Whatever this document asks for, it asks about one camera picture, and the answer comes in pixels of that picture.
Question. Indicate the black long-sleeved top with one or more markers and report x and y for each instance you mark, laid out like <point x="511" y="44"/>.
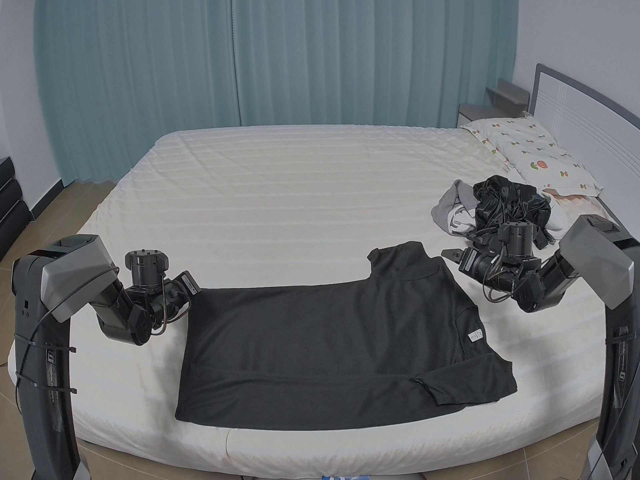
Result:
<point x="325" y="343"/>

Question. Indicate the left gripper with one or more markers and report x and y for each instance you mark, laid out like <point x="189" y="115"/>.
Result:
<point x="187" y="285"/>

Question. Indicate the blue-green curtain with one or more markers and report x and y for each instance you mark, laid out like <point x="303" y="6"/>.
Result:
<point x="135" y="68"/>
<point x="375" y="43"/>

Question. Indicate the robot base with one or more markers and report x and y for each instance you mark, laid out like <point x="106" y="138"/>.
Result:
<point x="340" y="477"/>

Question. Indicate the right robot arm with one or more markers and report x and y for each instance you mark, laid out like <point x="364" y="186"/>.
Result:
<point x="595" y="263"/>

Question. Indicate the pile of clothes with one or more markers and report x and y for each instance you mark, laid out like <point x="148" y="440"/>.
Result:
<point x="500" y="203"/>

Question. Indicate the black chest of drawers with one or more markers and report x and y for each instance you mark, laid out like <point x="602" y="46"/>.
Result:
<point x="12" y="208"/>

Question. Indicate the white printed pillow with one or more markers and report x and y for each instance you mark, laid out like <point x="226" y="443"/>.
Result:
<point x="535" y="153"/>

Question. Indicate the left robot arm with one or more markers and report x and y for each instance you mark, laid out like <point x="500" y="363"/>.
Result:
<point x="40" y="368"/>

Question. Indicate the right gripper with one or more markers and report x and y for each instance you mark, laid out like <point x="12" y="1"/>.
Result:
<point x="480" y="265"/>

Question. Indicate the grey bedside table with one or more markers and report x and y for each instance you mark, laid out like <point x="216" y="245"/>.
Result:
<point x="475" y="113"/>

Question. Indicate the bed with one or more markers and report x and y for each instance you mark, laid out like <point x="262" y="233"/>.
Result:
<point x="300" y="193"/>

